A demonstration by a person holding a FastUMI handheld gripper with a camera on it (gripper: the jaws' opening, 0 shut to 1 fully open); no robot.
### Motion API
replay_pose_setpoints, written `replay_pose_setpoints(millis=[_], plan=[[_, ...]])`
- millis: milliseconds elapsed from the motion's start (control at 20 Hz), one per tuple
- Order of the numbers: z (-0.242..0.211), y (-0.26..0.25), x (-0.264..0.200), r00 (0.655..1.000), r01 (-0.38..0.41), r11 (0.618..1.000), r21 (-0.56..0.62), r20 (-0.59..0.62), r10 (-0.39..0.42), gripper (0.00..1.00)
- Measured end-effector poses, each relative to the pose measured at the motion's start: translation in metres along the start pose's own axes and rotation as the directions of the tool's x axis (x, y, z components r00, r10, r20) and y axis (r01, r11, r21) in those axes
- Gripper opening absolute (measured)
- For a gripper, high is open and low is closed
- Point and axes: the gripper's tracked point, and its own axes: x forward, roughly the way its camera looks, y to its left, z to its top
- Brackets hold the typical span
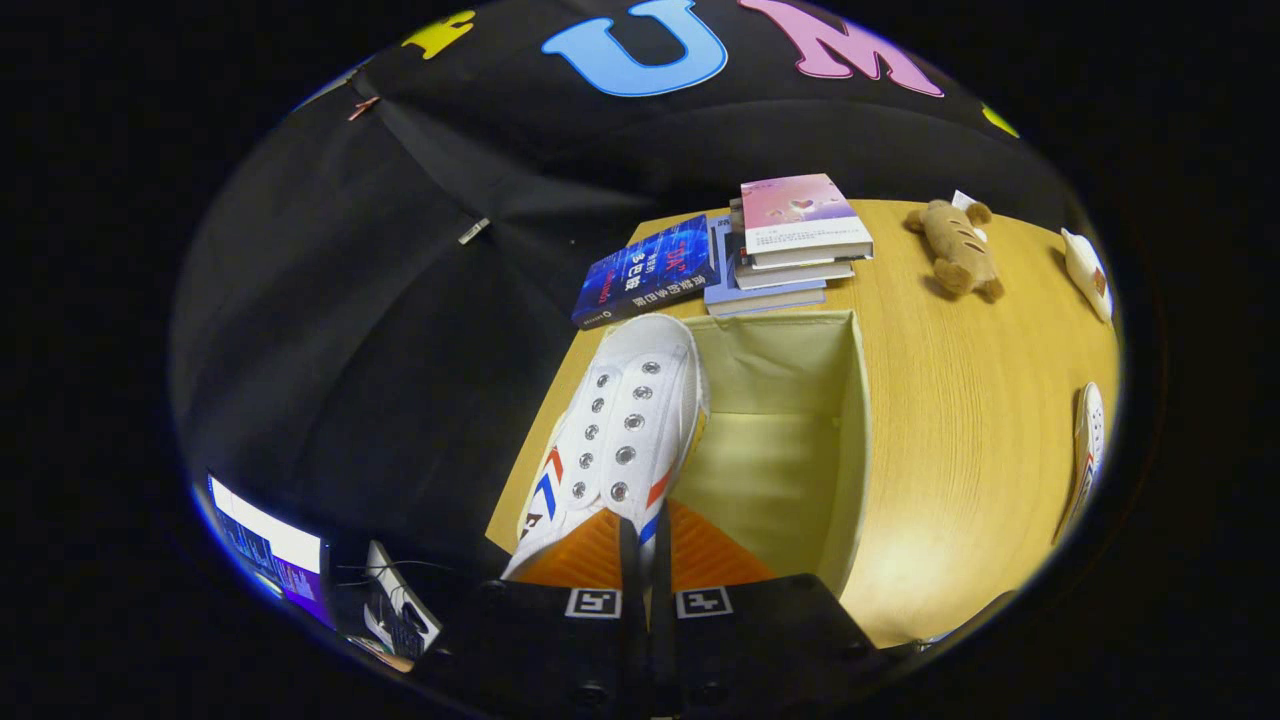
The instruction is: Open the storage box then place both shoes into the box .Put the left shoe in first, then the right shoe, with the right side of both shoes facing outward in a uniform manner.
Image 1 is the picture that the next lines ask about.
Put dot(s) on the black and white device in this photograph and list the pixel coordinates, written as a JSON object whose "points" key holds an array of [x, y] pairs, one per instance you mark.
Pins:
{"points": [[400, 605]]}

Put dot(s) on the beige fabric storage box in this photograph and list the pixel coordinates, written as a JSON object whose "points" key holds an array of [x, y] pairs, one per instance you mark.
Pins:
{"points": [[780, 450]]}

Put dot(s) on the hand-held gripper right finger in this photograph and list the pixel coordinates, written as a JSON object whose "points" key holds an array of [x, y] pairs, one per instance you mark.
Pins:
{"points": [[660, 650]]}

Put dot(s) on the lavender book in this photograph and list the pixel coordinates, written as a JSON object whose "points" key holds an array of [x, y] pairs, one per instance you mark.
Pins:
{"points": [[720, 285]]}

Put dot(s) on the dark blue book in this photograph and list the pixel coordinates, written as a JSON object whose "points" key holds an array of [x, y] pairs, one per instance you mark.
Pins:
{"points": [[645, 270]]}

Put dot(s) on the white object with red label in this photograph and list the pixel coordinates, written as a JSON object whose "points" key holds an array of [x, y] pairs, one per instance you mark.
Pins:
{"points": [[1085, 270]]}

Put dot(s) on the brown plush toy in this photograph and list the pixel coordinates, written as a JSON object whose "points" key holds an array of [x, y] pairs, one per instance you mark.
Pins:
{"points": [[955, 250]]}

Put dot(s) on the grey book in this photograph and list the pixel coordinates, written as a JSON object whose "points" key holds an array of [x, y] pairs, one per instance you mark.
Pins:
{"points": [[790, 275]]}

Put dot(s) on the white striped canvas shoe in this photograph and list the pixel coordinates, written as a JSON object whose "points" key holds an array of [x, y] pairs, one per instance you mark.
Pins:
{"points": [[620, 420], [1092, 430]]}

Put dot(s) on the computer monitor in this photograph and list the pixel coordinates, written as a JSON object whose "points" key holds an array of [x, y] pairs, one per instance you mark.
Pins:
{"points": [[265, 545]]}

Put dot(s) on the silver clip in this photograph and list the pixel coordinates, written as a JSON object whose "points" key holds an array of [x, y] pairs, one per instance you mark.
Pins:
{"points": [[473, 231]]}

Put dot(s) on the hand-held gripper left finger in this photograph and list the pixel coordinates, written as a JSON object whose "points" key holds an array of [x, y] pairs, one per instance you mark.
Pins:
{"points": [[632, 650]]}

